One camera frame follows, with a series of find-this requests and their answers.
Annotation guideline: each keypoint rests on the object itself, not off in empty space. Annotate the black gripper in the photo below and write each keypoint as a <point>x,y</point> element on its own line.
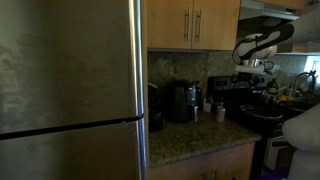
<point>246,79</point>

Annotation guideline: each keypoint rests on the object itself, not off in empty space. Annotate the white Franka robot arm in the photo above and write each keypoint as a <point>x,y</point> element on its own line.
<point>300,30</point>

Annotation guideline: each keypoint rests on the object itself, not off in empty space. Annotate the black kitchen stove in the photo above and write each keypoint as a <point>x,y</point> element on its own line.
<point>233,100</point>

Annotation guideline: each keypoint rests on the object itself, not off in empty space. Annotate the green glass bottle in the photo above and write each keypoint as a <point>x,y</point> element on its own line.
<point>273,86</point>

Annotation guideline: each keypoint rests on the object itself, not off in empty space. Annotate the black frying pan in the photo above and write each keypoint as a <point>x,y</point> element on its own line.
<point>261,112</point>

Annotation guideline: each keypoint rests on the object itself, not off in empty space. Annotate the small yellow item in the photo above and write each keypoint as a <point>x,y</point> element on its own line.
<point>283,98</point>

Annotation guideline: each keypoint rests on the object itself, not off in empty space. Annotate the white cup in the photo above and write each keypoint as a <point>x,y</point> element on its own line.
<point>289,92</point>

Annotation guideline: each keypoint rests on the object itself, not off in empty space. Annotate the small white container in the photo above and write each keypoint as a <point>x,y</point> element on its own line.
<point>207,107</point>

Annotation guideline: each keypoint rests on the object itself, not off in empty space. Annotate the curved metal faucet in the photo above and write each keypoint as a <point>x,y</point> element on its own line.
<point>296,78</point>

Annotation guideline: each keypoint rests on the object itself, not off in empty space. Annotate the dark slim bottle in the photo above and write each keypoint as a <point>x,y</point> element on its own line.
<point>198,95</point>

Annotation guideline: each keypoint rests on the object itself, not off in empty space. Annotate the kitchen sink basin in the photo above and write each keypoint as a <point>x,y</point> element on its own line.
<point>298,103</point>

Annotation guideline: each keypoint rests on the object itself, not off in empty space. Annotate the bright window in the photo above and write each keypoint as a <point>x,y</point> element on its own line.
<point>313,65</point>

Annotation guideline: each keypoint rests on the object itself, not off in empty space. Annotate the silver range hood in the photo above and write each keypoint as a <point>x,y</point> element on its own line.
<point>260,10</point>

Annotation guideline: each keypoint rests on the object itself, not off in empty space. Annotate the black air fryer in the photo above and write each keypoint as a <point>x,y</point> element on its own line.
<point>178,103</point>

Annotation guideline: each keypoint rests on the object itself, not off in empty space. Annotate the wooden cabinet above hood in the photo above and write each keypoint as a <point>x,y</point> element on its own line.
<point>290,3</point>

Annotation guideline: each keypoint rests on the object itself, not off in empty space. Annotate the wooden base cabinet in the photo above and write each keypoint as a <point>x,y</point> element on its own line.
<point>213,163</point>

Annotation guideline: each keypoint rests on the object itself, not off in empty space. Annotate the black coffee maker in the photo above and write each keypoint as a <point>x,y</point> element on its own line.
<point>155,110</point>

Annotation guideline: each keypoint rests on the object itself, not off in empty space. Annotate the stainless steel fridge door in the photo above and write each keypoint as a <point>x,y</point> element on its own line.
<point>66,66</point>

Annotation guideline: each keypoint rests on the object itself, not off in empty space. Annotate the stainless steel freezer drawer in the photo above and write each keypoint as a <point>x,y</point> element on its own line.
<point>66,153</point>

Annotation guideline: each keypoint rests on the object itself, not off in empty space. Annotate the wooden wall cabinet door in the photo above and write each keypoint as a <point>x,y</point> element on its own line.
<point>216,23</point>
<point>166,23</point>

